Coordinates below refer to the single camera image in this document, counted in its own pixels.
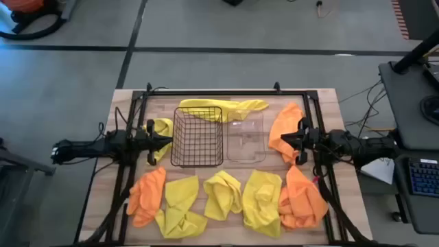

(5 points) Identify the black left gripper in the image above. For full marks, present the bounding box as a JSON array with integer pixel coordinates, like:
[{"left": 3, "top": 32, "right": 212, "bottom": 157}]
[{"left": 134, "top": 118, "right": 174, "bottom": 167}]

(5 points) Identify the grey metal bench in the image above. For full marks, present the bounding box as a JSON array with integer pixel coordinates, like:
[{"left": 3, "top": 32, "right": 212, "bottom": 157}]
[{"left": 0, "top": 137, "right": 56, "bottom": 247}]

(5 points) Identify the black desk pole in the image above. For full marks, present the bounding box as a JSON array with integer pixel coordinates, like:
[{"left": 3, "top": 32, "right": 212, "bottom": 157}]
[{"left": 392, "top": 30, "right": 439, "bottom": 75}]

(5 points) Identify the black wire basket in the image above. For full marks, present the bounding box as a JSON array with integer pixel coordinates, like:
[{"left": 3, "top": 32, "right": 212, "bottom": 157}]
[{"left": 170, "top": 106, "right": 225, "bottom": 168}]

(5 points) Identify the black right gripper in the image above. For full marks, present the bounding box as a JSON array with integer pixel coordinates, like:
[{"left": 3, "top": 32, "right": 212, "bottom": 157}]
[{"left": 280, "top": 117, "right": 322, "bottom": 166}]

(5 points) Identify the round black desk item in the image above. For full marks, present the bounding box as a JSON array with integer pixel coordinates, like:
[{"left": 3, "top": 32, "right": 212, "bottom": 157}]
[{"left": 420, "top": 95, "right": 439, "bottom": 126}]

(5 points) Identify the clear plastic bin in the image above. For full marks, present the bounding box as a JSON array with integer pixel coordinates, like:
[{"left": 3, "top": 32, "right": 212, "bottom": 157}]
[{"left": 226, "top": 110, "right": 268, "bottom": 164}]

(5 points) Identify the yellow microfiber towel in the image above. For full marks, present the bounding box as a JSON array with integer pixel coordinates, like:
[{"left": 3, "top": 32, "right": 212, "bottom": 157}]
[
  {"left": 241, "top": 169, "right": 284, "bottom": 239},
  {"left": 202, "top": 170, "right": 244, "bottom": 222},
  {"left": 178, "top": 98, "right": 270, "bottom": 124},
  {"left": 154, "top": 175, "right": 209, "bottom": 239},
  {"left": 143, "top": 117, "right": 175, "bottom": 165}
]

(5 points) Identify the grey desk with keyboard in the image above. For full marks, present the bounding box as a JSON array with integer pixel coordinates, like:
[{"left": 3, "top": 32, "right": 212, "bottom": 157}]
[{"left": 393, "top": 154, "right": 439, "bottom": 236}]

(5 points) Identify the white paper sheet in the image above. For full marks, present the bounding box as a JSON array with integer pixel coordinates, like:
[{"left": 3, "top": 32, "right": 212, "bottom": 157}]
[{"left": 359, "top": 157, "right": 396, "bottom": 185}]

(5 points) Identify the orange microfiber towel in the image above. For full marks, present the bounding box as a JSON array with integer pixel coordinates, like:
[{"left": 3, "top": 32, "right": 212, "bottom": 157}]
[
  {"left": 126, "top": 166, "right": 167, "bottom": 228},
  {"left": 268, "top": 102, "right": 305, "bottom": 165},
  {"left": 278, "top": 164, "right": 329, "bottom": 230}
]

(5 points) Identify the black aluminium table frame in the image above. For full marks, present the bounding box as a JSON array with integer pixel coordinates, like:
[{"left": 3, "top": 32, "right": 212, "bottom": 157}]
[{"left": 73, "top": 89, "right": 378, "bottom": 247}]

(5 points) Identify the black desk cable bundle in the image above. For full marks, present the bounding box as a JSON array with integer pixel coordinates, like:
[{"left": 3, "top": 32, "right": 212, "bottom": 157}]
[{"left": 338, "top": 79, "right": 396, "bottom": 139}]

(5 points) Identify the black mat with striped edge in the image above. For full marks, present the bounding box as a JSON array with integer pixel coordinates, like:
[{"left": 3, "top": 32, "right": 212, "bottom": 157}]
[{"left": 390, "top": 0, "right": 439, "bottom": 40}]

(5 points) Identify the orange and black vacuum cleaner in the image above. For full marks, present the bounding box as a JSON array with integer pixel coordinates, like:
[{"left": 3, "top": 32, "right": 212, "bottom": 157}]
[{"left": 0, "top": 0, "right": 78, "bottom": 41}]

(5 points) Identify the black keyboard with blue backlight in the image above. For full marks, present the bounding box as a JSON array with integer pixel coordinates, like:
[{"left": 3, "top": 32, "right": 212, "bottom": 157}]
[{"left": 407, "top": 158, "right": 439, "bottom": 198}]

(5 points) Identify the floor cable with plug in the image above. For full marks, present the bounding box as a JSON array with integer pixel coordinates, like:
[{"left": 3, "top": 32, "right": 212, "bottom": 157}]
[{"left": 315, "top": 0, "right": 334, "bottom": 19}]

